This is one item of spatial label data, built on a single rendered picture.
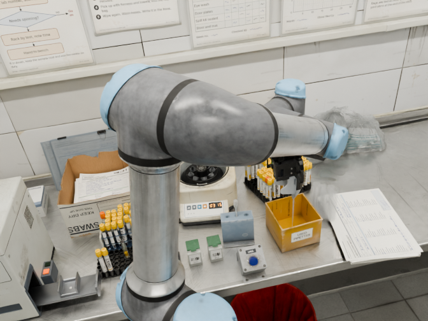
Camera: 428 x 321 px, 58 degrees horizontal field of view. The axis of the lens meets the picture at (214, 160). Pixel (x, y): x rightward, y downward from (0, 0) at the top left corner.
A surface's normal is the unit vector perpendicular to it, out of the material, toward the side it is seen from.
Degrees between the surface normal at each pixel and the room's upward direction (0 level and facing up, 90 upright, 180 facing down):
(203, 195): 90
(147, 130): 85
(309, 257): 0
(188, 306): 11
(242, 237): 90
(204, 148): 94
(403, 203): 0
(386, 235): 1
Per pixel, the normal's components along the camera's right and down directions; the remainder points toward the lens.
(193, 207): -0.06, -0.50
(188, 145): -0.21, 0.58
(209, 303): 0.05, -0.74
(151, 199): 0.02, 0.49
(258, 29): 0.22, 0.59
